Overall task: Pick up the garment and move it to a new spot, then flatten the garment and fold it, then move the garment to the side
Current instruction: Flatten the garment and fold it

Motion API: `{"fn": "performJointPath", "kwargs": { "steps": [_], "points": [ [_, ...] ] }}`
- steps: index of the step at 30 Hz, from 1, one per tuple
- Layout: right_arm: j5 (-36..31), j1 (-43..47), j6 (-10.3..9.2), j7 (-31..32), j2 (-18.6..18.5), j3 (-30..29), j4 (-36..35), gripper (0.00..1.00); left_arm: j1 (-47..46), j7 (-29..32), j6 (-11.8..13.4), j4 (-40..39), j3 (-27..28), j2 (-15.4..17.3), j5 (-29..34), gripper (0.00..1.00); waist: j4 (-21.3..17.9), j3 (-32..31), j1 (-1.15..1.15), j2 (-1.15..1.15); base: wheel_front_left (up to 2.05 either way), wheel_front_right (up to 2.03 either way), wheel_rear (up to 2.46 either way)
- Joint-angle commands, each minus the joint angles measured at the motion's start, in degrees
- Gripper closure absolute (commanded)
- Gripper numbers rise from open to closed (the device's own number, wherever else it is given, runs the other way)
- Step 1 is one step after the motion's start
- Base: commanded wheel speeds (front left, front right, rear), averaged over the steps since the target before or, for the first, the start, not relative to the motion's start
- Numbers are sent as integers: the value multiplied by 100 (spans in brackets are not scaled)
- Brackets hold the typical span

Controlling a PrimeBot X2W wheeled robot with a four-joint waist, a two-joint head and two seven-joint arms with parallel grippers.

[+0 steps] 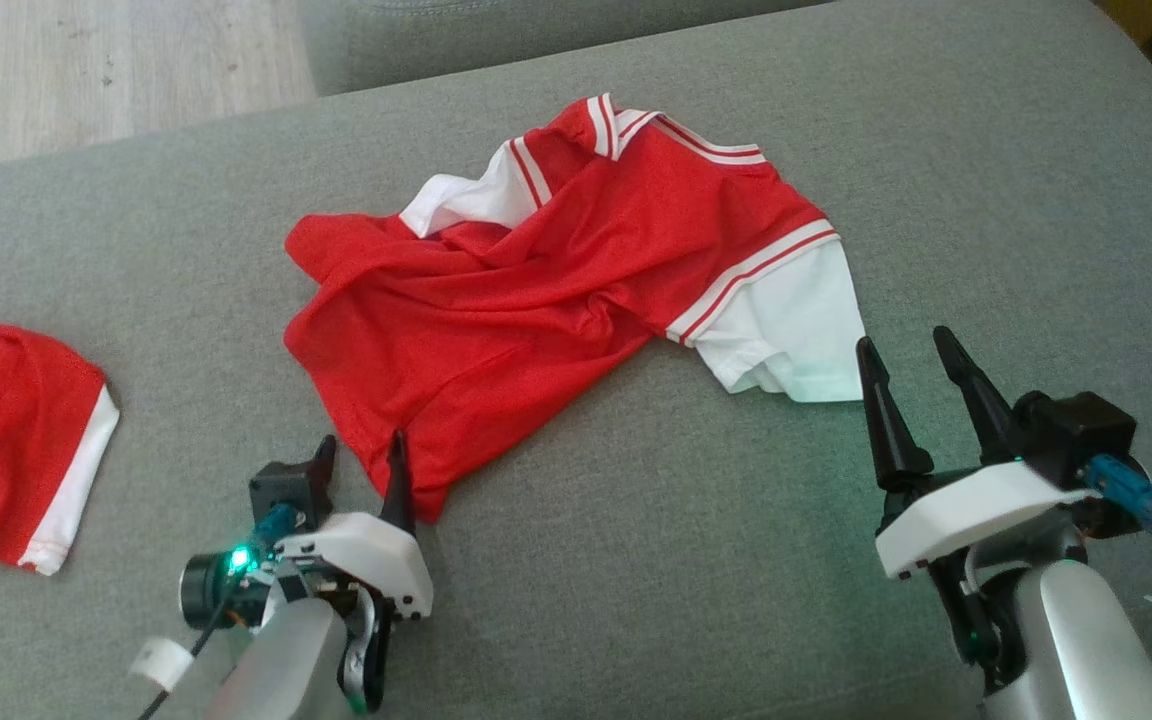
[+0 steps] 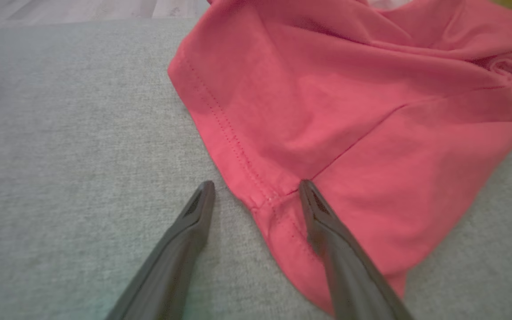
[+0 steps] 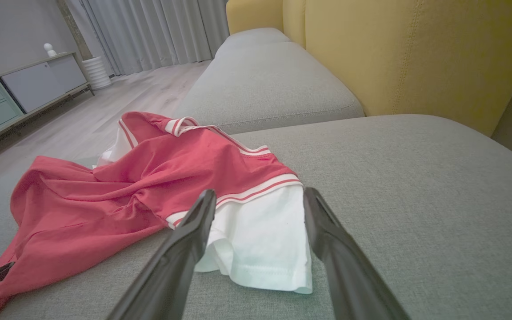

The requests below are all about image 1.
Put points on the wide yellow sofa back cushion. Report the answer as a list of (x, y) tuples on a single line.
[(1141, 15)]

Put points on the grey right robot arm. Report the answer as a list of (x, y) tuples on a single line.
[(1086, 650)]

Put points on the large grey sofa seat cushion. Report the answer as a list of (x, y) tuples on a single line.
[(636, 600)]

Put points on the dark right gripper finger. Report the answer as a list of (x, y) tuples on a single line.
[(981, 405), (888, 420)]

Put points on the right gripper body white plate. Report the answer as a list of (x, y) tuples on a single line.
[(966, 510)]

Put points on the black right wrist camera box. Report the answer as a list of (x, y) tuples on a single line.
[(1076, 430)]

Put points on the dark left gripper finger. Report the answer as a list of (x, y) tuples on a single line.
[(399, 490), (327, 458)]

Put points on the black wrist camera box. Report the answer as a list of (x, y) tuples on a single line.
[(1076, 430), (286, 490)]

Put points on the red shorts with white hem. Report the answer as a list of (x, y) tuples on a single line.
[(6, 430)]

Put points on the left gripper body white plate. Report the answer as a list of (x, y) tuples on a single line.
[(366, 560)]

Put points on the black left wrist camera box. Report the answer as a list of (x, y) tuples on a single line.
[(286, 490)]

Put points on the red jersey with white sleeves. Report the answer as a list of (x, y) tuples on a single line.
[(536, 300)]

